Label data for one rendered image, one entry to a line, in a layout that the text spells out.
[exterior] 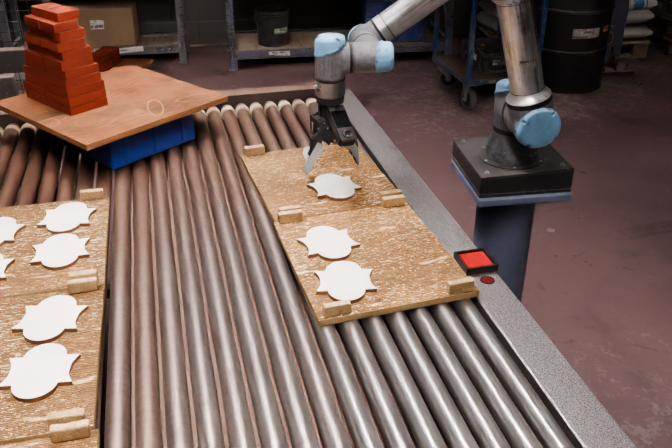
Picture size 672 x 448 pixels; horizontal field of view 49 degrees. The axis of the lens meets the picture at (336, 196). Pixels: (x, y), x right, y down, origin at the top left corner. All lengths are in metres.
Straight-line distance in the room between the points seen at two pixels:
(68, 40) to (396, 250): 1.12
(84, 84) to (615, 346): 2.13
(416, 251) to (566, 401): 0.50
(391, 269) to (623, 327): 1.71
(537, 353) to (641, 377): 1.52
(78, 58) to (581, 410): 1.61
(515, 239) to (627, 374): 0.91
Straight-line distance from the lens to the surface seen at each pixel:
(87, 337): 1.49
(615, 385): 2.89
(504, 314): 1.54
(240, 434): 1.26
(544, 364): 1.44
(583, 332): 3.10
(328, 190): 1.91
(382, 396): 1.32
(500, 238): 2.21
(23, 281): 1.70
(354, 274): 1.57
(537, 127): 1.93
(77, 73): 2.25
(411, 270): 1.61
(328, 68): 1.79
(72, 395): 1.37
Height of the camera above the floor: 1.82
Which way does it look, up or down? 28 degrees down
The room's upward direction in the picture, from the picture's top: straight up
